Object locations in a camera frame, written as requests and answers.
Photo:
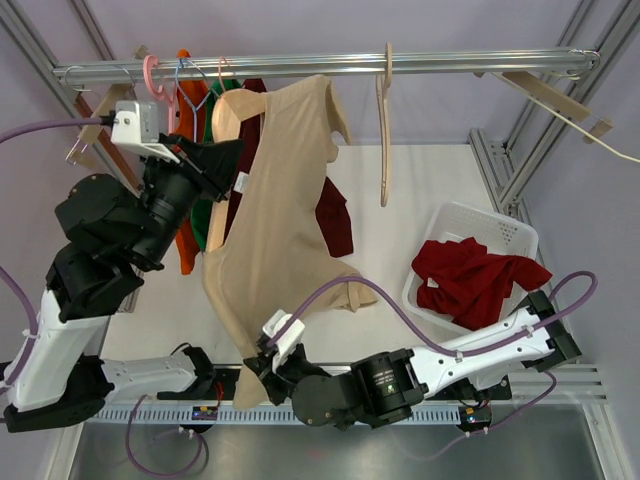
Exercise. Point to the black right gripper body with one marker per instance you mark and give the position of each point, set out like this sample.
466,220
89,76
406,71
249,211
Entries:
280,384

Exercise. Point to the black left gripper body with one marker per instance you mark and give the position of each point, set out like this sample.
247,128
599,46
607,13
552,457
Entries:
186,167

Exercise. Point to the wooden hanger with metal hook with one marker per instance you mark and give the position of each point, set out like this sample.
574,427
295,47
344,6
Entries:
231,109

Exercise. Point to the beige t shirt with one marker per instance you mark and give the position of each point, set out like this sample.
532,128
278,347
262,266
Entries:
275,255

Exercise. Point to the bright red t shirt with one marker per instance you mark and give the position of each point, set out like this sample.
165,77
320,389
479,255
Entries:
465,281

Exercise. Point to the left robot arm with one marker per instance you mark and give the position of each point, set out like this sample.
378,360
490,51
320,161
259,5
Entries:
114,238

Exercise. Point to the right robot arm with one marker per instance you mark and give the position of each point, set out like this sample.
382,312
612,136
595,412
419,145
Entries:
382,389

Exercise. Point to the green t shirt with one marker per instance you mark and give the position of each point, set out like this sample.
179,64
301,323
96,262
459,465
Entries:
200,214

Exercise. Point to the pink plastic hanger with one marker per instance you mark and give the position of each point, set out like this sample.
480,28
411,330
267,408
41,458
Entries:
159,91

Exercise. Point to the orange t shirt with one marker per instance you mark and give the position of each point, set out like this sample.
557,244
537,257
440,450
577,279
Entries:
187,246

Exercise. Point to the wooden clip hanger left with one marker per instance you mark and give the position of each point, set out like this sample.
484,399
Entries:
89,133

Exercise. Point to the wooden clip hanger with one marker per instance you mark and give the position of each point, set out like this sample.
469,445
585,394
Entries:
561,106
89,133

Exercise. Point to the dark maroon t shirt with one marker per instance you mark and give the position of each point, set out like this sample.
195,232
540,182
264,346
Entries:
335,220

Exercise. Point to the wooden clip hanger right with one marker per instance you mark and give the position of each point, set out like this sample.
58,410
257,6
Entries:
561,106

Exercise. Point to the white slotted cable duct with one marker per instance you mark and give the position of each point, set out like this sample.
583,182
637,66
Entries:
157,413

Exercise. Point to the blue wire hanger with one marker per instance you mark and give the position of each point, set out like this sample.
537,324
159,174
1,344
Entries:
191,116

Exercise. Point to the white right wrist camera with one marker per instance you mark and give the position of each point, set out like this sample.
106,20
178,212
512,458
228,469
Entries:
286,332

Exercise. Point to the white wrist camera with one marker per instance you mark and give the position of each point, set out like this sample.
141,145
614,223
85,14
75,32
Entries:
135,127
286,332

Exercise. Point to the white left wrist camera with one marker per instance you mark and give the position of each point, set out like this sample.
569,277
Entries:
135,127

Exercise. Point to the pink wire hanger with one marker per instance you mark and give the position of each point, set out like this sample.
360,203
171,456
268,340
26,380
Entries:
222,75

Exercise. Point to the aluminium frame posts left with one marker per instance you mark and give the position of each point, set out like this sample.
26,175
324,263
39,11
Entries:
28,39

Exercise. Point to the aluminium frame posts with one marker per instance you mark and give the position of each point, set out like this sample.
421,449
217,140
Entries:
28,39
508,166

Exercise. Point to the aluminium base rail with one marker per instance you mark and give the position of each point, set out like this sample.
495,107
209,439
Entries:
579,383

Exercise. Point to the metal clothes rail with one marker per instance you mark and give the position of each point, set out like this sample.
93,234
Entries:
568,60

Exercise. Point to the aluminium frame posts right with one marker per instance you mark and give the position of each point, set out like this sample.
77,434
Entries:
508,166

